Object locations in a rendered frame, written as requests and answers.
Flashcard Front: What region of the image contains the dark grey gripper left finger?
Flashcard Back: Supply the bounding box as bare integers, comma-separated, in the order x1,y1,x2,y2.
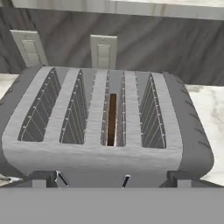
6,170,58,189

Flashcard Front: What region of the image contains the brown bread slice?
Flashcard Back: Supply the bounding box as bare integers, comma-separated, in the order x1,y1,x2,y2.
106,93,118,147

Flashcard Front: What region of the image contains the white wall cupboard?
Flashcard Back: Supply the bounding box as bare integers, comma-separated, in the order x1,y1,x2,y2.
10,0,224,22

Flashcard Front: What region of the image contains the grey four-slot toaster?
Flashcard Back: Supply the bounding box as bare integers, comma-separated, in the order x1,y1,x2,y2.
0,65,215,189

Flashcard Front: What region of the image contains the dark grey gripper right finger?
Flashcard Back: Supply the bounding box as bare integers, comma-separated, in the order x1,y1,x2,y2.
159,170,223,189

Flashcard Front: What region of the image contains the white wall switch plate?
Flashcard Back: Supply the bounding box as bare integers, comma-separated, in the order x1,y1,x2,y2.
89,34,119,71
10,29,50,68

